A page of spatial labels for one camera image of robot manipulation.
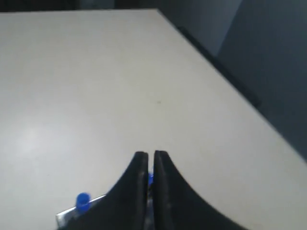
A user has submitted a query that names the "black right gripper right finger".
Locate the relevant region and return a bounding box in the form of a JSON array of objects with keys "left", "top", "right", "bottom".
[{"left": 153, "top": 150, "right": 242, "bottom": 230}]

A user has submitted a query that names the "blue-capped tube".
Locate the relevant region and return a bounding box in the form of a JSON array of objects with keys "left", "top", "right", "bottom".
[
  {"left": 75, "top": 192, "right": 91, "bottom": 214},
  {"left": 147, "top": 172, "right": 154, "bottom": 209}
]

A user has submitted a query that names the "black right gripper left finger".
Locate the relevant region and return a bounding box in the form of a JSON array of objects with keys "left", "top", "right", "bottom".
[{"left": 61, "top": 151, "right": 148, "bottom": 230}]

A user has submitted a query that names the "stainless steel test tube rack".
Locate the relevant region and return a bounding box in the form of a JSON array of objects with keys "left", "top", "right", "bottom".
[{"left": 56, "top": 195, "right": 106, "bottom": 228}]

